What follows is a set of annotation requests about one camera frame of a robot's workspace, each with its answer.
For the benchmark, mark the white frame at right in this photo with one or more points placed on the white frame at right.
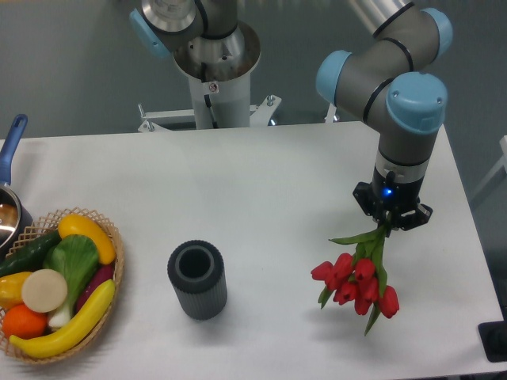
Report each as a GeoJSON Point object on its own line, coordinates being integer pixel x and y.
{"type": "Point", "coordinates": [492, 179]}

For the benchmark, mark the black device at edge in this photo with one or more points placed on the black device at edge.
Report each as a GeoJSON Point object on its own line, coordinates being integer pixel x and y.
{"type": "Point", "coordinates": [493, 337]}

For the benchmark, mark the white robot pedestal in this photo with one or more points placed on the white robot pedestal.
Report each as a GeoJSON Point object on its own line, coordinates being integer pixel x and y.
{"type": "Point", "coordinates": [218, 74]}

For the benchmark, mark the dark grey ribbed vase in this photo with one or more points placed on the dark grey ribbed vase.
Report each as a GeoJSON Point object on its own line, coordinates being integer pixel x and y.
{"type": "Point", "coordinates": [197, 273]}

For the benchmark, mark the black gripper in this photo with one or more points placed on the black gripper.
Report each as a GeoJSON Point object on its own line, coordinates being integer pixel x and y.
{"type": "Point", "coordinates": [385, 193]}

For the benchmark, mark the beige round slice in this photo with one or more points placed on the beige round slice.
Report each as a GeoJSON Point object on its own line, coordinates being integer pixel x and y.
{"type": "Point", "coordinates": [44, 291]}

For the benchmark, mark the purple eggplant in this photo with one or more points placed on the purple eggplant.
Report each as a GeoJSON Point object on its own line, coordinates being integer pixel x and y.
{"type": "Point", "coordinates": [104, 273]}

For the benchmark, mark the blue handled saucepan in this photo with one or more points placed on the blue handled saucepan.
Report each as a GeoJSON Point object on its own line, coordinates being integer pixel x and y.
{"type": "Point", "coordinates": [14, 216]}

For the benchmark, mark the woven wicker basket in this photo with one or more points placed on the woven wicker basket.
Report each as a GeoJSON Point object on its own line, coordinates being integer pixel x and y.
{"type": "Point", "coordinates": [47, 224]}

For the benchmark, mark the long yellow banana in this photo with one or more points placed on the long yellow banana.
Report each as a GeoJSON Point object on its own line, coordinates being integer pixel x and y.
{"type": "Point", "coordinates": [75, 330]}

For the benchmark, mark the orange fruit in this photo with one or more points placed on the orange fruit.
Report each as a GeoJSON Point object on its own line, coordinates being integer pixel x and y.
{"type": "Point", "coordinates": [23, 322]}

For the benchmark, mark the green bok choy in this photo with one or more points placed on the green bok choy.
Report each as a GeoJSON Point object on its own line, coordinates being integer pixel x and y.
{"type": "Point", "coordinates": [76, 259]}

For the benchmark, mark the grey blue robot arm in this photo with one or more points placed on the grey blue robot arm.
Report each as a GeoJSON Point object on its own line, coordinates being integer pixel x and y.
{"type": "Point", "coordinates": [385, 87]}

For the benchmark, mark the red tulip bouquet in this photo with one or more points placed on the red tulip bouquet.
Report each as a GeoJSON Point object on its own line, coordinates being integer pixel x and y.
{"type": "Point", "coordinates": [360, 277]}

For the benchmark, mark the green cucumber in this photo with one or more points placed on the green cucumber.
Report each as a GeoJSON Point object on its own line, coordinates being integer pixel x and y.
{"type": "Point", "coordinates": [30, 256]}

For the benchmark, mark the yellow bell pepper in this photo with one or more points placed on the yellow bell pepper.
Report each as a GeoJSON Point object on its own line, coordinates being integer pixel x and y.
{"type": "Point", "coordinates": [10, 289]}

